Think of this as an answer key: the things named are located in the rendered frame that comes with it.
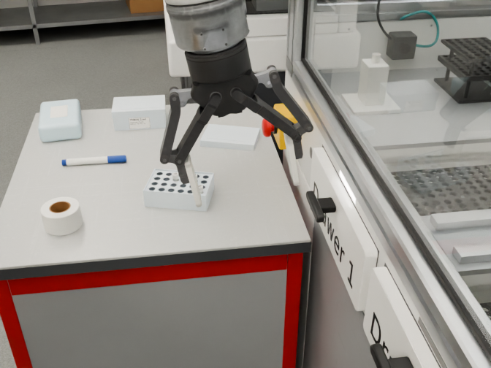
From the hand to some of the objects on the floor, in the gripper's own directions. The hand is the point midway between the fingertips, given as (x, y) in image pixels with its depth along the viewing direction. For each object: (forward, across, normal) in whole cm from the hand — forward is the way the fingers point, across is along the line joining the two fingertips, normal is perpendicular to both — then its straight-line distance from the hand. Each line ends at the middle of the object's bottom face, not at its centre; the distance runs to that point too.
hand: (245, 184), depth 79 cm
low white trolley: (+93, -33, +46) cm, 109 cm away
